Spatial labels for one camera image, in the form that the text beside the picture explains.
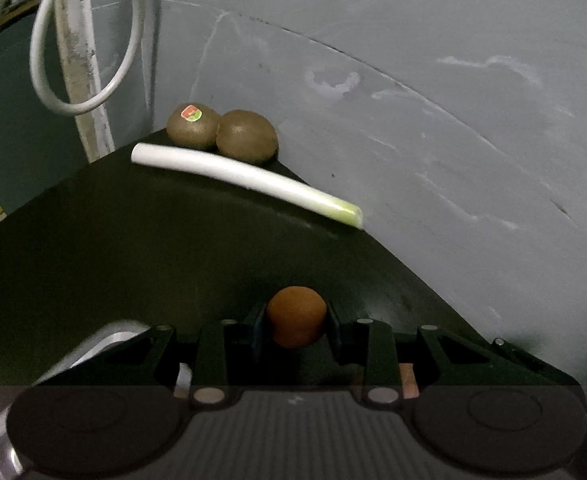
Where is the small orange tangerine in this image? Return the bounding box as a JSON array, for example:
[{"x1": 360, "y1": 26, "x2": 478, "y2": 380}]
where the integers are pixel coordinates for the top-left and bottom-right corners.
[{"x1": 266, "y1": 286, "x2": 327, "y2": 348}]

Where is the white leek stalk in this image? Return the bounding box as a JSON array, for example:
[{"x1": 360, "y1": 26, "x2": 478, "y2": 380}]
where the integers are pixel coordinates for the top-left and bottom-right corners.
[{"x1": 131, "y1": 143, "x2": 364, "y2": 230}]

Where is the brown kiwi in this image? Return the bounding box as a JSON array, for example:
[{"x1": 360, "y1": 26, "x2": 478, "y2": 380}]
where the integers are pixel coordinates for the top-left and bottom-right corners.
[{"x1": 216, "y1": 110, "x2": 280, "y2": 165}]

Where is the kiwi with sticker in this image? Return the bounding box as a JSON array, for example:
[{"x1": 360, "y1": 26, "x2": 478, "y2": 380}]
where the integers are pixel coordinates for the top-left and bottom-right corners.
[{"x1": 166, "y1": 103, "x2": 221, "y2": 150}]

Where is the white cable loop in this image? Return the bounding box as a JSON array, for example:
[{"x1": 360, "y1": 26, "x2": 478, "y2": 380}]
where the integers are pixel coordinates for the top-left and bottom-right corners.
[{"x1": 29, "y1": 0, "x2": 146, "y2": 117}]

